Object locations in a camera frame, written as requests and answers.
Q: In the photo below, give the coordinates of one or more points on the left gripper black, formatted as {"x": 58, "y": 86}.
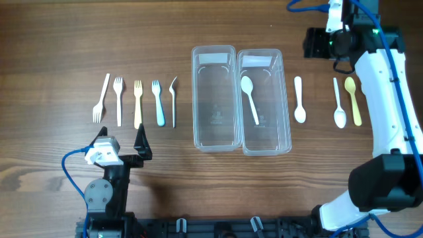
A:
{"x": 144, "y": 152}

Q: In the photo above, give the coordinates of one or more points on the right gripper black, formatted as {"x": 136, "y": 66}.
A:
{"x": 313, "y": 44}

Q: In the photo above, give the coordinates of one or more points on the white wide-handled spoon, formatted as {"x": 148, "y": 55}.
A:
{"x": 299, "y": 113}

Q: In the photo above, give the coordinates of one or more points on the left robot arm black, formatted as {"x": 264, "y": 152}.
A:
{"x": 106, "y": 197}

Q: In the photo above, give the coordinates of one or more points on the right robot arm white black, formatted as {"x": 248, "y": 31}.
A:
{"x": 392, "y": 180}

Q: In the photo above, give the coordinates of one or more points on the right clear plastic container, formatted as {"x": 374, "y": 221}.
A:
{"x": 266, "y": 128}

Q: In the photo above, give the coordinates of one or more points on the clear plastic container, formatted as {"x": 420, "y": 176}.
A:
{"x": 215, "y": 99}
{"x": 266, "y": 128}

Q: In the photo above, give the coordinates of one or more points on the left clear plastic container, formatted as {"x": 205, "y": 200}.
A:
{"x": 215, "y": 99}

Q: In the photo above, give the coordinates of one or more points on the white fork, tines down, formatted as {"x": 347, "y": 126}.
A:
{"x": 98, "y": 108}

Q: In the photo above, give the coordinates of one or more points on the yellow plastic fork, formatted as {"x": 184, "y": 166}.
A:
{"x": 138, "y": 92}

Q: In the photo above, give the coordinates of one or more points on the yellow plastic spoon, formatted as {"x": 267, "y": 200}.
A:
{"x": 350, "y": 86}

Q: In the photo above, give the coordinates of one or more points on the white plastic fork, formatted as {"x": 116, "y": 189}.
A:
{"x": 118, "y": 86}

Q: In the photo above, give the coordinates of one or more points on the light blue spork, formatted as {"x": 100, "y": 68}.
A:
{"x": 156, "y": 89}

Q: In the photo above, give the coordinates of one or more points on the white slim-handled spoon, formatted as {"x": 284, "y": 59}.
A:
{"x": 339, "y": 113}

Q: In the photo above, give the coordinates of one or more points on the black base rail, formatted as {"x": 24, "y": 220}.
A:
{"x": 253, "y": 227}

